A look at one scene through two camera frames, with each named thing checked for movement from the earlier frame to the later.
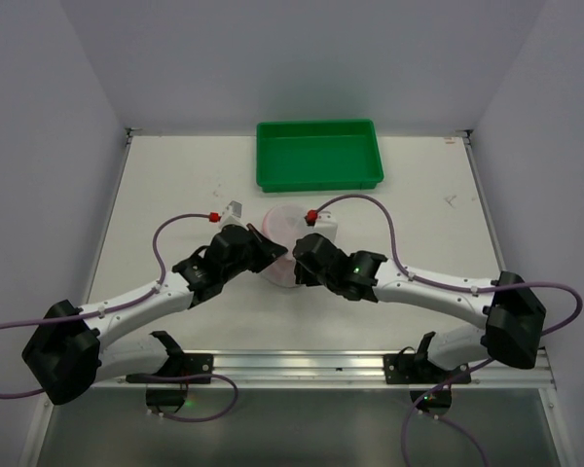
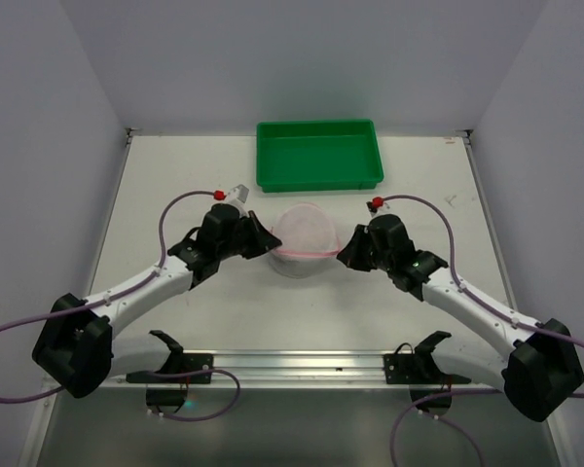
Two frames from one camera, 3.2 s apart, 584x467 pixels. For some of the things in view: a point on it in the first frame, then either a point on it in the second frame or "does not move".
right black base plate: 415,369 does not move
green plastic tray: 317,155 does not move
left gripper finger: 263,239 → 254,216
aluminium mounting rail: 346,371 does not move
